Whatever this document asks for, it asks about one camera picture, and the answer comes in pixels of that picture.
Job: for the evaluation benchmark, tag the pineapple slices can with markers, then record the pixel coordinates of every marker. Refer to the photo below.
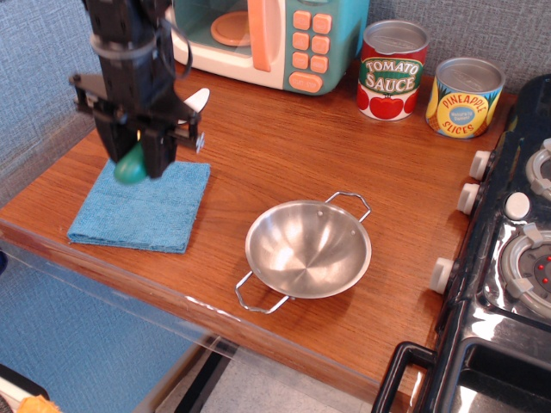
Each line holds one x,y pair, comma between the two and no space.
464,97

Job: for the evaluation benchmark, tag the white stove knob bottom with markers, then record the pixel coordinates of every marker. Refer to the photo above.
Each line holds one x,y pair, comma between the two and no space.
440,274

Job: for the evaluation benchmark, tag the black toy stove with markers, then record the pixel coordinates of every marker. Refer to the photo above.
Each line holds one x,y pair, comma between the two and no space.
492,351

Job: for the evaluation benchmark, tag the green toy sausage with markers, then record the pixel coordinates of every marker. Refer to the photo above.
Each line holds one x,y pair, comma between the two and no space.
131,168

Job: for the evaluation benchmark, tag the steel pot with handles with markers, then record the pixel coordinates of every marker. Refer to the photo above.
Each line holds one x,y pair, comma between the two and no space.
308,249

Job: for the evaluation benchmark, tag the yellow handled toy knife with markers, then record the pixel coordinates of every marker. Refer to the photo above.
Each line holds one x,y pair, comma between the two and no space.
198,101

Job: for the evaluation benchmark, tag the blue folded cloth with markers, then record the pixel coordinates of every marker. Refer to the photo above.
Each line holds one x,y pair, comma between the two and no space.
154,214

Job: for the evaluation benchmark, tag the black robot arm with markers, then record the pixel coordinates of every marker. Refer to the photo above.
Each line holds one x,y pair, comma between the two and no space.
129,21

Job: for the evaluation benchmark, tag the tomato sauce can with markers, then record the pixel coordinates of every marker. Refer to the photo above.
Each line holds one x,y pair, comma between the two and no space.
391,68

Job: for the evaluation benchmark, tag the white stove knob middle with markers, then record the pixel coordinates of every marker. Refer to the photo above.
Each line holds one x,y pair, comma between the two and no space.
467,198

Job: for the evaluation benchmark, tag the orange object bottom left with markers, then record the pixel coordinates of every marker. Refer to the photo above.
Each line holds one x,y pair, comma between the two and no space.
37,404

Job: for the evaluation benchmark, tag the white stove knob top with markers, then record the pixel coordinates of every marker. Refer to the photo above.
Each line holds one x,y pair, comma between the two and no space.
478,165

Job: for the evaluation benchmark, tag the teal toy microwave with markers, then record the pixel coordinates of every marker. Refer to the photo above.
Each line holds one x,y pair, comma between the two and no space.
298,46

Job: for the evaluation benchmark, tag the white stove knob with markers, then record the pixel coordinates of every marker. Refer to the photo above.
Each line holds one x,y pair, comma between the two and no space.
440,274
467,198
478,165

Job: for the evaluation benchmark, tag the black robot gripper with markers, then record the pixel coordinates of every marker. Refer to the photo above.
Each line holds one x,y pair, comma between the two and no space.
135,94

